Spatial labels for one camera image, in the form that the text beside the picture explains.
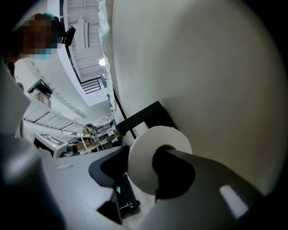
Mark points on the round ceiling lamp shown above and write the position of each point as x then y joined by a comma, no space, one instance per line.
102,61

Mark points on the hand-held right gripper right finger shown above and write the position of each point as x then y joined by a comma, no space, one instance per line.
202,197

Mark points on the white toilet paper roll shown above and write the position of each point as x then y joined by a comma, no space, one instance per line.
144,157

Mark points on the person's grey shirt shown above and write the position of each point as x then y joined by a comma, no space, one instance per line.
11,101

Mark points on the beige partition panel with holder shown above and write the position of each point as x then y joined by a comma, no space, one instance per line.
202,78

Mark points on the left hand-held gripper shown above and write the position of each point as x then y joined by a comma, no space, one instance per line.
51,143

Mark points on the person's head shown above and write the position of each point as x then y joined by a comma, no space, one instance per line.
38,36

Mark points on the white metal shelf rack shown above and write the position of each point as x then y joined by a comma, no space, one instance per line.
56,119

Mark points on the black wall-mounted holder shelf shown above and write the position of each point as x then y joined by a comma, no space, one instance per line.
146,116

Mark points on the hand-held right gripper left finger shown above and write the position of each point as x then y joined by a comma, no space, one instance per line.
74,177

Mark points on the black ceiling grille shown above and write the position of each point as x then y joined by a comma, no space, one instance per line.
92,86

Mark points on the black head-worn camera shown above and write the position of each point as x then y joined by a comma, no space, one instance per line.
69,37

